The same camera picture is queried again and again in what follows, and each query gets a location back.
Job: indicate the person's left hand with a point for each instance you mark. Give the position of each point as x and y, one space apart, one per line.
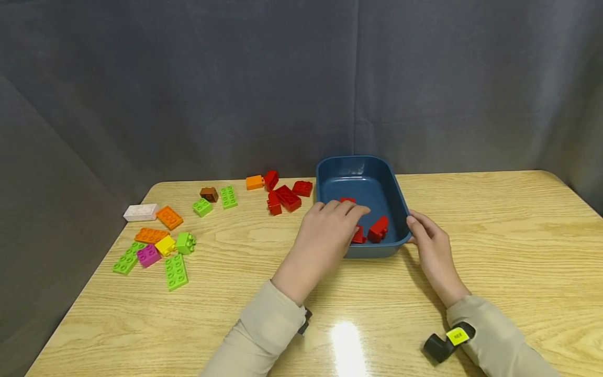
320 241

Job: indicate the person's right hand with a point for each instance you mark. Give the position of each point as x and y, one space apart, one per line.
435 256

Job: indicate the person's right thumb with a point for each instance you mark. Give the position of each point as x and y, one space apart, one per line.
421 221

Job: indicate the person's right fingers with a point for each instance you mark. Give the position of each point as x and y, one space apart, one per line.
413 241

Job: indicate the person's left fingers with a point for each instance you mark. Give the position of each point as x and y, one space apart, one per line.
344 210

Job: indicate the dark blue plastic tray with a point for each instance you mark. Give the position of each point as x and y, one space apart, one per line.
365 183

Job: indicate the person's right forearm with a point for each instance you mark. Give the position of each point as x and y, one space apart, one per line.
499 340

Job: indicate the person's left forearm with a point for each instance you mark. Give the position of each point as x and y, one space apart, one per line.
256 335

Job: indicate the small red brick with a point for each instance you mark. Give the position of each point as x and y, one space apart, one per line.
271 179
348 200
378 229
359 236
302 188
274 204

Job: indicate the large red brick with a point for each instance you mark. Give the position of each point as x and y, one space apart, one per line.
288 198

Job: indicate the small orange brick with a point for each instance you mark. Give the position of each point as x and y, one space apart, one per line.
255 182

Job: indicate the black wrist band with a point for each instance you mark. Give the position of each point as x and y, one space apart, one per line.
305 320
447 340

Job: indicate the small brown brick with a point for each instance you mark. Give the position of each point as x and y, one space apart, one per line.
209 194

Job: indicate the small green brick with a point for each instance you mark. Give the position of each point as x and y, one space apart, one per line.
202 207
186 243

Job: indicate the flat orange brick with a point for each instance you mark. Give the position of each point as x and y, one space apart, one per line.
169 217
151 235

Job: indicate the small yellow brick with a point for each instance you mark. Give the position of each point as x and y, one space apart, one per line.
165 245

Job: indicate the small magenta brick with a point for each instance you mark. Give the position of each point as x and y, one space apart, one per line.
148 255

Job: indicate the white long brick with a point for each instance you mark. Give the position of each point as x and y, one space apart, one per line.
140 212

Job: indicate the long flat green brick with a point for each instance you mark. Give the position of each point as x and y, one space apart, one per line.
128 258

